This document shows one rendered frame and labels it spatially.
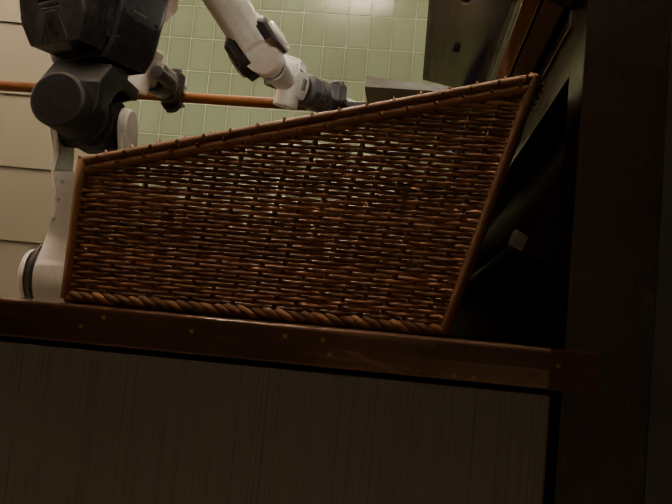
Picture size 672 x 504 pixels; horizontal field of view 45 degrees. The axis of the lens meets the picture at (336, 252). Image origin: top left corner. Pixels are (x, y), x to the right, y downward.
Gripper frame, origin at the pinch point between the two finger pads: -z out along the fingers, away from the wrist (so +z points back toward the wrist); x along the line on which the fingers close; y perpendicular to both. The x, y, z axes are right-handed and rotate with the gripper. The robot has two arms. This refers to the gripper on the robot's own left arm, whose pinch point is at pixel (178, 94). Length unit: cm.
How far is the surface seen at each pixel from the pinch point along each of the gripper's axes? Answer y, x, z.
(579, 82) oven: 103, 38, 140
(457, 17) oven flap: 80, -18, 16
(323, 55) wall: 9, -56, -125
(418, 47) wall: 51, -63, -130
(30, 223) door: -189, 17, -225
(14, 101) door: -208, -57, -221
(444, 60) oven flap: 74, -18, -18
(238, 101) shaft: 18.1, 1.2, -0.8
